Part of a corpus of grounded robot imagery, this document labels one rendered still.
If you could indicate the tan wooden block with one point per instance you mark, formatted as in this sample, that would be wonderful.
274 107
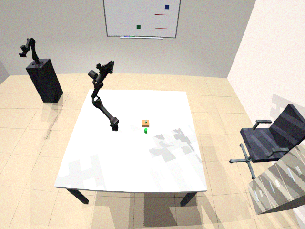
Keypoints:
145 124

